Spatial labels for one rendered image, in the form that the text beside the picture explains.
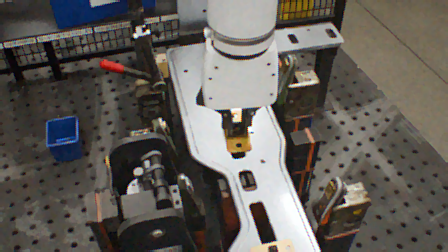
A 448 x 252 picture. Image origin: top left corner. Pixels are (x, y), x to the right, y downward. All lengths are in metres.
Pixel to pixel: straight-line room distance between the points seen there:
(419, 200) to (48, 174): 1.11
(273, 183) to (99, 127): 0.73
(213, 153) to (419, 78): 2.08
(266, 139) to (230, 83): 0.48
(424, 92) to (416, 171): 1.42
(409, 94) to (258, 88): 2.25
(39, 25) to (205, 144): 0.67
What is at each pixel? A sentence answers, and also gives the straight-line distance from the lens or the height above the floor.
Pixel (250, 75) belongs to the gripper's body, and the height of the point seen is 1.41.
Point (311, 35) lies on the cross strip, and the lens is 1.39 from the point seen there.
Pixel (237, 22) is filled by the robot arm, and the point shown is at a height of 1.51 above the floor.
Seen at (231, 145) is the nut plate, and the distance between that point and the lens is 0.70.
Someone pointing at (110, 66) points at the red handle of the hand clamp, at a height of 1.14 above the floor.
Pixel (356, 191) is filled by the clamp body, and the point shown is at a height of 1.04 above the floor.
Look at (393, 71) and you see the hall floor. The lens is 2.96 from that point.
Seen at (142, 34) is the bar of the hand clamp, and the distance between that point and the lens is 1.03.
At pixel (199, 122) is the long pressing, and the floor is 1.00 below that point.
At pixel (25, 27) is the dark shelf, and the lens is 1.48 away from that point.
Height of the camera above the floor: 1.81
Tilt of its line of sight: 48 degrees down
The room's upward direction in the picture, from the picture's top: straight up
